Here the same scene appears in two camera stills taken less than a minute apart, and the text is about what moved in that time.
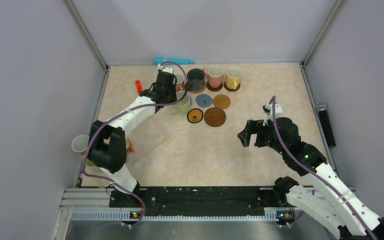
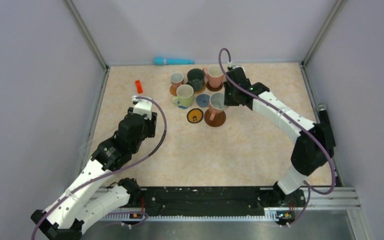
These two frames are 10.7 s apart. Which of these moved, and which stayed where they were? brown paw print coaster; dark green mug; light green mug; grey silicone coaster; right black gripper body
Moved: light green mug; right black gripper body
Stayed: dark green mug; brown paw print coaster; grey silicone coaster
